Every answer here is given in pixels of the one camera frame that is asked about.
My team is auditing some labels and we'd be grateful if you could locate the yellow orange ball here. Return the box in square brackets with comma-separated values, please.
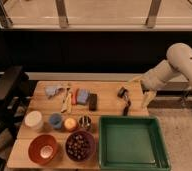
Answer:
[64, 118, 77, 132]

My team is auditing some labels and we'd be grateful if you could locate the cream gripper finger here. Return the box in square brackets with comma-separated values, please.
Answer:
[128, 76, 142, 83]
[142, 91, 155, 108]

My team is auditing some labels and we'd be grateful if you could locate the red bowl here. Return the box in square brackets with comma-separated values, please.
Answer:
[28, 134, 58, 165]

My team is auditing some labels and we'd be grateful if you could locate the blue small cup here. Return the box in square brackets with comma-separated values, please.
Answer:
[49, 113, 62, 130]

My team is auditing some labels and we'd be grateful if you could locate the green plastic tray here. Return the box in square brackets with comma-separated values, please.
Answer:
[98, 116, 171, 171]

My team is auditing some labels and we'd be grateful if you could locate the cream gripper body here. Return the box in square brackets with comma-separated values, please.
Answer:
[141, 70, 164, 91]

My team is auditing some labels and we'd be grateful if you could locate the white cylindrical cup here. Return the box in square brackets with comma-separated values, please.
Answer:
[25, 111, 44, 132]

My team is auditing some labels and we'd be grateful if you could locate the black eraser block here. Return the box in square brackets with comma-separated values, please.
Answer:
[89, 94, 97, 111]

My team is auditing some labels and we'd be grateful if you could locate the yellow banana peel toy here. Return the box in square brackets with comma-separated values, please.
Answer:
[61, 89, 72, 113]

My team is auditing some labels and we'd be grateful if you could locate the small metal tin cup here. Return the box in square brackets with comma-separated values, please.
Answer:
[79, 115, 92, 131]

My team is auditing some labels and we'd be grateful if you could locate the blue sponge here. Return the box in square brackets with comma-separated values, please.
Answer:
[77, 89, 89, 105]

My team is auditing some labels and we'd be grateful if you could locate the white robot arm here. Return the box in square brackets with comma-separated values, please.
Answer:
[131, 43, 192, 108]

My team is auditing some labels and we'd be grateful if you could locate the purple bowl with nuts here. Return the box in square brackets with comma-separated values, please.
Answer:
[65, 131, 96, 162]

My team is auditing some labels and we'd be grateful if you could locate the black handled brush tool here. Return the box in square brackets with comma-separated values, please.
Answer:
[117, 87, 131, 116]

